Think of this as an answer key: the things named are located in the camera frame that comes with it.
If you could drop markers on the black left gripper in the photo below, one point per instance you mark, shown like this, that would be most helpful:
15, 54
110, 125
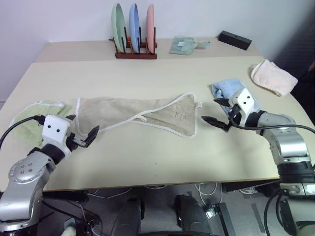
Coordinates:
72, 142

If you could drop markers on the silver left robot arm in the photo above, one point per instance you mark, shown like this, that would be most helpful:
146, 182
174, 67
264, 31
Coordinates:
22, 184

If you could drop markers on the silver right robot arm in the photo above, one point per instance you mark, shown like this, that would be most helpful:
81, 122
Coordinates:
288, 145

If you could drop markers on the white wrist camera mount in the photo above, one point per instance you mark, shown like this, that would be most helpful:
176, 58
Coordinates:
55, 132
244, 100

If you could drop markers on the black rectangular box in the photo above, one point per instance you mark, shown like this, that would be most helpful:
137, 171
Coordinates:
235, 39

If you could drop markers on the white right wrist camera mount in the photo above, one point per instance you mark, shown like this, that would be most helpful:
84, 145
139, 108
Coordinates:
244, 100

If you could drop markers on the blue plate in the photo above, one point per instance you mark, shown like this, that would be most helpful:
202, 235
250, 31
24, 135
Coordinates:
134, 24

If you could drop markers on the teal cloth with loop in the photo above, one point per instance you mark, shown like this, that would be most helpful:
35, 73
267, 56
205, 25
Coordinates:
182, 45

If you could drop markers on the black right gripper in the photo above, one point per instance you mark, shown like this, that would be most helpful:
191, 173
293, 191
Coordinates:
234, 114

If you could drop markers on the dark wooden plate rack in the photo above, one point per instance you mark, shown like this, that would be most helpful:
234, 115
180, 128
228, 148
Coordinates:
135, 55

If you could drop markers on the black table frame bar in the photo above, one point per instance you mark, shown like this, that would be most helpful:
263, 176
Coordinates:
66, 196

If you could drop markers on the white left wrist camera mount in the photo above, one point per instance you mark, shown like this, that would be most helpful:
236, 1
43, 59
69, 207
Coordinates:
55, 132

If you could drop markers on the pink plate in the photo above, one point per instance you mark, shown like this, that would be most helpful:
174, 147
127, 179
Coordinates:
150, 27

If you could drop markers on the beige towel with white trim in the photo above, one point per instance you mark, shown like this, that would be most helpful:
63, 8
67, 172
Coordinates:
110, 110

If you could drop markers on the grey tape strip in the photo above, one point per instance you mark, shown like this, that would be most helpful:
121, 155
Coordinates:
258, 217

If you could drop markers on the light pink towel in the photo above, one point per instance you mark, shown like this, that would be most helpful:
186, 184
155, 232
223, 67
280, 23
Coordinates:
273, 77

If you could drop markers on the light green towel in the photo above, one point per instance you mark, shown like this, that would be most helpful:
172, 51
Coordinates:
27, 118

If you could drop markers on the dark rounded shape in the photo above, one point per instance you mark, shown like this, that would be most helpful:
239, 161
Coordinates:
192, 214
129, 216

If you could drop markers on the green plate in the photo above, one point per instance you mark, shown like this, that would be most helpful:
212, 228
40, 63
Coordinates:
117, 27

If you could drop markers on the black metal strut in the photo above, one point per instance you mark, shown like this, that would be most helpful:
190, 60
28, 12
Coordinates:
224, 218

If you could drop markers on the light blue towel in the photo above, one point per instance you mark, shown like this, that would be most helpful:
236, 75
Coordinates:
226, 86

